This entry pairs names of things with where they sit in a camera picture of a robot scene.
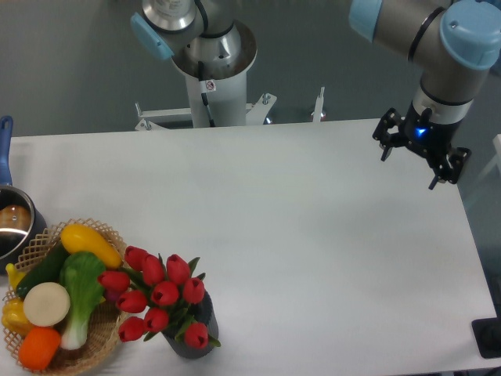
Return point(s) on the green bok choy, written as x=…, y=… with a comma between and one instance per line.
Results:
x=79, y=276

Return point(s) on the dark grey ribbed vase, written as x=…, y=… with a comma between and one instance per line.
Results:
x=195, y=334

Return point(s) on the red tulip bouquet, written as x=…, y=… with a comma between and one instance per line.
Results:
x=153, y=292

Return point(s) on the orange fruit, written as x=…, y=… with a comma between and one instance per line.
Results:
x=39, y=347

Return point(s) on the blue handled steel saucepan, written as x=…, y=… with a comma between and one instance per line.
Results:
x=21, y=221

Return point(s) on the green cucumber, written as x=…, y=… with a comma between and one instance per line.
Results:
x=47, y=270

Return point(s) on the yellow bell pepper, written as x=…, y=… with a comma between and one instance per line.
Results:
x=14, y=318

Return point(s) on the silver robot base joint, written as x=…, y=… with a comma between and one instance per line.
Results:
x=202, y=38

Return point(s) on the purple red onion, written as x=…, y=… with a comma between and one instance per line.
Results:
x=111, y=295

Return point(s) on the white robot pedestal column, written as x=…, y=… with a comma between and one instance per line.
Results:
x=217, y=103

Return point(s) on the white metal base frame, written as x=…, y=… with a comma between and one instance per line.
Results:
x=257, y=114

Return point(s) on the yellow squash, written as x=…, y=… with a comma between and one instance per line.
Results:
x=78, y=238

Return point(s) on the black device at edge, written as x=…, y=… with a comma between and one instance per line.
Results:
x=487, y=335

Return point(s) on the yellow banana tip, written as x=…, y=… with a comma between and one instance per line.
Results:
x=14, y=275

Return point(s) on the white round radish slice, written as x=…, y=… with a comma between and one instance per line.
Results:
x=46, y=304

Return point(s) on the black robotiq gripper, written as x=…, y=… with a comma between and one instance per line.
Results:
x=428, y=139

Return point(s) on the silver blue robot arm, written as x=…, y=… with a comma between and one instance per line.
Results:
x=456, y=47

